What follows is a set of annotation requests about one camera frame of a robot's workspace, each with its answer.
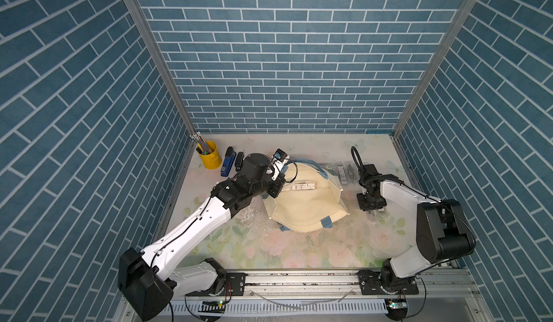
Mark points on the blue black stapler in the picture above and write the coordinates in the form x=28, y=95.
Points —
x=228, y=162

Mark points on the clear compass case gold label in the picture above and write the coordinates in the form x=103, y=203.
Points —
x=341, y=174

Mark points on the clear compass set case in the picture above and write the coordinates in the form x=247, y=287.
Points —
x=352, y=173

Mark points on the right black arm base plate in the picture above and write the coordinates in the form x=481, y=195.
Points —
x=385, y=282

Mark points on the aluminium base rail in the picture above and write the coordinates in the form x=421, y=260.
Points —
x=445, y=294

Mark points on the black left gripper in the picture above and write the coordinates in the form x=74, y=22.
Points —
x=276, y=184

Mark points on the yellow pencil cup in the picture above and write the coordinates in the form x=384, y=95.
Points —
x=211, y=160

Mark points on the coloured pencils bundle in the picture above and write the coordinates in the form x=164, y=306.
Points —
x=203, y=147

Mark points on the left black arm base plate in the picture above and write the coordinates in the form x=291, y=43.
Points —
x=233, y=285

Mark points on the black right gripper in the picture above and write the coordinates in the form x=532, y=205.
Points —
x=376, y=206

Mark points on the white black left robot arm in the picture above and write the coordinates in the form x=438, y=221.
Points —
x=148, y=278

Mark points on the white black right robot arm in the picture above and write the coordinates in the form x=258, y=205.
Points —
x=442, y=232

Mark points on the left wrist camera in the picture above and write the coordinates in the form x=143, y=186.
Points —
x=278, y=163

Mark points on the cream canvas tote bag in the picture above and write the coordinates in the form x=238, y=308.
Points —
x=310, y=210

